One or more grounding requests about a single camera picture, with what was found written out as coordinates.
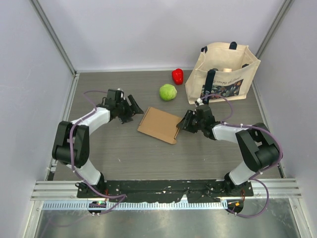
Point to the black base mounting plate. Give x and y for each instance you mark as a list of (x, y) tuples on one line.
[(168, 191)]

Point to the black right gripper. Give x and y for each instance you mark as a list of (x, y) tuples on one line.
[(185, 123)]

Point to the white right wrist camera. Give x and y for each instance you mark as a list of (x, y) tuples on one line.
[(198, 102)]

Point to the beige canvas tote bag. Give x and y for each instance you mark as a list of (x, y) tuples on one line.
[(225, 69)]

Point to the white slotted cable duct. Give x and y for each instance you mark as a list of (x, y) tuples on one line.
[(125, 206)]

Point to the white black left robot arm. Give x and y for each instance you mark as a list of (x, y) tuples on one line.
[(72, 140)]

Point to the red bell pepper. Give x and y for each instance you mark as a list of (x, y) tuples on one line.
[(178, 76)]

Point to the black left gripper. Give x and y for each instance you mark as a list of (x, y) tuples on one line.
[(132, 110)]

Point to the brown cardboard box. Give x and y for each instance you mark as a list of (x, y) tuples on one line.
[(160, 125)]

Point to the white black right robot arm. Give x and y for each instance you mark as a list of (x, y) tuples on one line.
[(258, 147)]

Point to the green cabbage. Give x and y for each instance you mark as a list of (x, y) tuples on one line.
[(167, 92)]

